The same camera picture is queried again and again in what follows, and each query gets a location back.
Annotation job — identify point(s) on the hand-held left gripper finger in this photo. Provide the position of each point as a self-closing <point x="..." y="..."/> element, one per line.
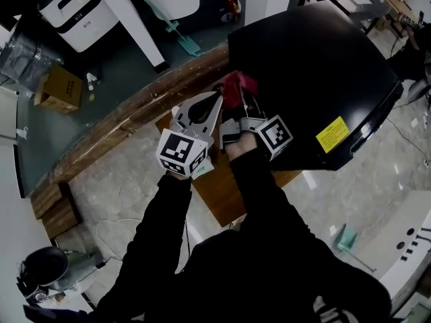
<point x="213" y="119"/>
<point x="182" y="114"/>

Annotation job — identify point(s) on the person's right forearm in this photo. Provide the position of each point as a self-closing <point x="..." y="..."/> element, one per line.
<point x="266" y="200"/>

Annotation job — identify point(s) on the red canister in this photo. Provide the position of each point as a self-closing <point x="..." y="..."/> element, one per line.
<point x="231" y="5"/>

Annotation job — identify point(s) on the wooden platform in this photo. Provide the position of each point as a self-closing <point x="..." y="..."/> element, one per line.
<point x="219" y="197"/>

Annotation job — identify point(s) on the large black glossy box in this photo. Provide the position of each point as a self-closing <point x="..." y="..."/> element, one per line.
<point x="313" y="72"/>

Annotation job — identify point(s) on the pink cloth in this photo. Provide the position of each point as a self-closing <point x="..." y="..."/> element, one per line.
<point x="235" y="89"/>

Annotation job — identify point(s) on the white spray bottle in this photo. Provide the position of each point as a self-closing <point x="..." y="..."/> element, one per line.
<point x="91" y="81"/>

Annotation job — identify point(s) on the black pot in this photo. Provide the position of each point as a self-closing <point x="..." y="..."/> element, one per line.
<point x="45" y="264"/>

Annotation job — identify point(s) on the white curved machine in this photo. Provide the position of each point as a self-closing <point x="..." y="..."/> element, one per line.
<point x="397" y="264"/>

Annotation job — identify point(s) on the teal mop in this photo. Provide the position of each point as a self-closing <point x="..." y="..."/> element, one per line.
<point x="188" y="45"/>

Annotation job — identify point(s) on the plastic wrapped bin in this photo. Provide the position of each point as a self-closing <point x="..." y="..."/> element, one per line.
<point x="27" y="62"/>

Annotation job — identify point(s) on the person's left forearm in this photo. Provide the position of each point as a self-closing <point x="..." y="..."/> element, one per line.
<point x="161" y="220"/>

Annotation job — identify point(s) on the person's black clothed torso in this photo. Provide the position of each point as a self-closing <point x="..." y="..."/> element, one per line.
<point x="252" y="281"/>

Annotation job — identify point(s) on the cardboard box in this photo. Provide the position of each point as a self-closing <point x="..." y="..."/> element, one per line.
<point x="60" y="91"/>

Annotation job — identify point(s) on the person's right hand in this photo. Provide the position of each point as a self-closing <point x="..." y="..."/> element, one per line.
<point x="242" y="148"/>

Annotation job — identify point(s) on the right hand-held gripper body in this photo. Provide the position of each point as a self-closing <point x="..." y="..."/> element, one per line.
<point x="274" y="136"/>

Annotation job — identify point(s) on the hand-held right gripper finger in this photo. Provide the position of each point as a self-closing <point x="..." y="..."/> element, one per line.
<point x="258" y="111"/>
<point x="246" y="104"/>

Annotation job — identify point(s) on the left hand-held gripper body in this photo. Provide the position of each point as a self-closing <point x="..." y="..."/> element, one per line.
<point x="178" y="150"/>

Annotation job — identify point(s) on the white service robot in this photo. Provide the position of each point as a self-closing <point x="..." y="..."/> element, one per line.
<point x="81" y="22"/>

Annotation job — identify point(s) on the teal dustpan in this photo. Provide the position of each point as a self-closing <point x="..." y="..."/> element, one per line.
<point x="347" y="239"/>

